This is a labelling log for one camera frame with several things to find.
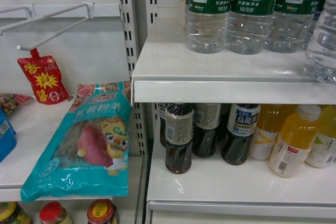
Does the white lower shelf board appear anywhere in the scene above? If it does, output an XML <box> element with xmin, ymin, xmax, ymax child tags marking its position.
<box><xmin>146</xmin><ymin>135</ymin><xmax>335</xmax><ymax>219</ymax></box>

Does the blue package left edge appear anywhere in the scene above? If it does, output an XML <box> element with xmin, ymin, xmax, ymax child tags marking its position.
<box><xmin>0</xmin><ymin>110</ymin><xmax>17</xmax><ymax>162</ymax></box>

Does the red lid sauce jar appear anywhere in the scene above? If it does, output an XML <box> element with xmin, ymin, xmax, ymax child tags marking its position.
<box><xmin>87</xmin><ymin>199</ymin><xmax>119</xmax><ymax>224</ymax></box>

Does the teal noodle package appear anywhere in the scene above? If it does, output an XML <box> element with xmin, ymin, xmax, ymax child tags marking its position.
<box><xmin>20</xmin><ymin>81</ymin><xmax>132</xmax><ymax>202</ymax></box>

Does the dark oolong tea bottle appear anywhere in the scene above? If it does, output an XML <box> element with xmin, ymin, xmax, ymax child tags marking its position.
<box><xmin>192</xmin><ymin>103</ymin><xmax>222</xmax><ymax>158</ymax></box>
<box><xmin>165</xmin><ymin>103</ymin><xmax>194</xmax><ymax>174</ymax></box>
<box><xmin>220</xmin><ymin>103</ymin><xmax>261</xmax><ymax>165</ymax></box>

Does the clear water bottle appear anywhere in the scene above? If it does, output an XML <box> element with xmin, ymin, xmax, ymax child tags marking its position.
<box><xmin>303</xmin><ymin>0</ymin><xmax>335</xmax><ymax>84</ymax></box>

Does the yellow lid jar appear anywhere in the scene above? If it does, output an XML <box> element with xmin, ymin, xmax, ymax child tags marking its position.
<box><xmin>1</xmin><ymin>201</ymin><xmax>33</xmax><ymax>224</ymax></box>

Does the white perforated shelf upright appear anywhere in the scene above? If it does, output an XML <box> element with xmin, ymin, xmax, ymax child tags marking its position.
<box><xmin>120</xmin><ymin>0</ymin><xmax>152</xmax><ymax>157</ymax></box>

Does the yellow vitamin drink bottle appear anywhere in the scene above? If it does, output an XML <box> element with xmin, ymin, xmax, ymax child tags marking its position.
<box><xmin>268</xmin><ymin>104</ymin><xmax>321</xmax><ymax>178</ymax></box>
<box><xmin>306</xmin><ymin>105</ymin><xmax>335</xmax><ymax>168</ymax></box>
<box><xmin>249</xmin><ymin>104</ymin><xmax>298</xmax><ymax>161</ymax></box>

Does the floral snack package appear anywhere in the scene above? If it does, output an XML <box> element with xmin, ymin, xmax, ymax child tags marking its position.
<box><xmin>1</xmin><ymin>93</ymin><xmax>34</xmax><ymax>115</ymax></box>

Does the red sauce pouch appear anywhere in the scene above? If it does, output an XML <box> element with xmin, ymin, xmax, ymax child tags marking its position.
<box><xmin>17</xmin><ymin>48</ymin><xmax>69</xmax><ymax>105</ymax></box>

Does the water bottle green label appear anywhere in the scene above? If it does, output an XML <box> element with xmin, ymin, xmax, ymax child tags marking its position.
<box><xmin>226</xmin><ymin>0</ymin><xmax>275</xmax><ymax>55</ymax></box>
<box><xmin>186</xmin><ymin>0</ymin><xmax>231</xmax><ymax>54</ymax></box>
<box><xmin>265</xmin><ymin>0</ymin><xmax>320</xmax><ymax>53</ymax></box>

